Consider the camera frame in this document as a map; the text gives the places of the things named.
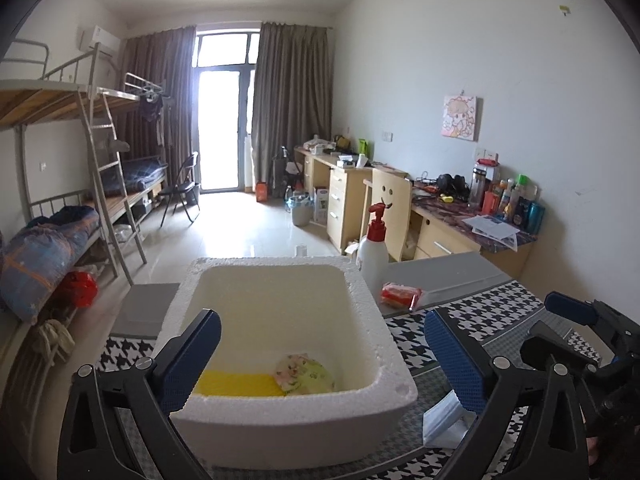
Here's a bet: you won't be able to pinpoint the grey metal bunk bed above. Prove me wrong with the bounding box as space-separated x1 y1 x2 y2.
97 72 172 242
0 40 149 392

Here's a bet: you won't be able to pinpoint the wooden chair with smiley face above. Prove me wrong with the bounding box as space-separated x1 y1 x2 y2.
360 167 414 264

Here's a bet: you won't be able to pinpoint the metal bunk ladder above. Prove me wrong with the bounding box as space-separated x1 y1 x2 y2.
80 85 149 287

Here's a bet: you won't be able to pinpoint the light wooden desk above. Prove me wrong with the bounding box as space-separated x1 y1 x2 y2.
400 185 534 282
294 146 409 256

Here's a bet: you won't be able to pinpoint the brown curtain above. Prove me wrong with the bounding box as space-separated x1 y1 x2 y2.
121 26 197 196
250 21 335 194

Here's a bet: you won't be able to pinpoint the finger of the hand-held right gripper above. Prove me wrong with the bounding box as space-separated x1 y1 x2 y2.
544 291 627 332
520 320 602 377

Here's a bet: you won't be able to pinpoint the black headphones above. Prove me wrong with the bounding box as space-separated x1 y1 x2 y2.
436 173 469 196

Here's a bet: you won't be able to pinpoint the white spray bottle red nozzle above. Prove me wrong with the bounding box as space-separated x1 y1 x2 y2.
356 200 391 289

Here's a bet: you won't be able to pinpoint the black folding chair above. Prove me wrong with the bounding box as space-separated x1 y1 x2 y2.
160 151 201 227

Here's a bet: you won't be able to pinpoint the white air conditioner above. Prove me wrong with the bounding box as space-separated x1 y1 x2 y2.
77 26 121 54

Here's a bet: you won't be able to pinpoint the yellow bumpy mat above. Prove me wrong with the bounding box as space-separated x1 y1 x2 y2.
195 370 287 397

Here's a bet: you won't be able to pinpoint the pink cartoon wall picture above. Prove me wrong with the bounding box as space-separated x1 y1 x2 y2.
441 94 479 142

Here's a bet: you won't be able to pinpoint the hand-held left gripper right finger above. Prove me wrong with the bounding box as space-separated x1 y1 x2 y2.
424 307 594 480

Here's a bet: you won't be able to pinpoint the black bag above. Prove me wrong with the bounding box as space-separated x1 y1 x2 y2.
271 147 306 199

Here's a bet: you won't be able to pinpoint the white carton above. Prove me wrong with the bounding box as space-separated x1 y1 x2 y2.
314 186 331 225

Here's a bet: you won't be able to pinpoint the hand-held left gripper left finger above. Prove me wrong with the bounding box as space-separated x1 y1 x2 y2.
57 307 223 480

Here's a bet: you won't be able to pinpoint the hanging dark clothes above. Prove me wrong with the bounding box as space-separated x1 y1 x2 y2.
137 91 174 147

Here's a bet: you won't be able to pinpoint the black white houndstooth cloth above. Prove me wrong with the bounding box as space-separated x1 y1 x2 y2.
97 279 617 480

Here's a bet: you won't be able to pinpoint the group of toiletry bottles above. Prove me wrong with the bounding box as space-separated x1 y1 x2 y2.
482 175 546 234

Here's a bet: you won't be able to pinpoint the dark blue bedding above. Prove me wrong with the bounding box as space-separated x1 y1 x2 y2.
122 156 169 194

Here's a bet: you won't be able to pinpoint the printed papers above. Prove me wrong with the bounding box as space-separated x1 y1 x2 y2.
462 214 521 251

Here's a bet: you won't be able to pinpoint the red bag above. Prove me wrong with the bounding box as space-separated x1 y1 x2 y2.
62 271 99 309

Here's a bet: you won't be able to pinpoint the blue orange checked quilt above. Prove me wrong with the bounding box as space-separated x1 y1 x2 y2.
0 205 101 324

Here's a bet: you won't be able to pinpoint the floral fabric pouch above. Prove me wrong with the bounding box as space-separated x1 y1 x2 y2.
272 353 335 395

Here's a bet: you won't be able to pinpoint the glass balcony door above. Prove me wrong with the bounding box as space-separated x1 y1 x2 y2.
192 32 261 194

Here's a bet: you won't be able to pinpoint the dark patterned desk cloth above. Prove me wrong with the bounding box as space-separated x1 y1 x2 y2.
410 185 541 252

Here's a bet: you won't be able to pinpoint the beige crumpled cloth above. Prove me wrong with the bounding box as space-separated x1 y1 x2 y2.
32 317 76 364

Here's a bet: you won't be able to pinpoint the white foam box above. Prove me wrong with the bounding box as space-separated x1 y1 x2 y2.
157 255 420 464

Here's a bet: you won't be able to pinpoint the white bucket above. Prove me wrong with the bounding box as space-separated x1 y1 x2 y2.
290 195 315 227

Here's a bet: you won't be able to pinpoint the white face mask pack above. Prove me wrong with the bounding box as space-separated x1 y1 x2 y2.
422 394 477 449

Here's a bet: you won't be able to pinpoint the dark drinking bottle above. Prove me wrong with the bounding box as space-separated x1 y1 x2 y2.
470 164 489 211

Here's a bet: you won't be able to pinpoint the red packet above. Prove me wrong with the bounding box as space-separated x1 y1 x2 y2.
380 281 425 311

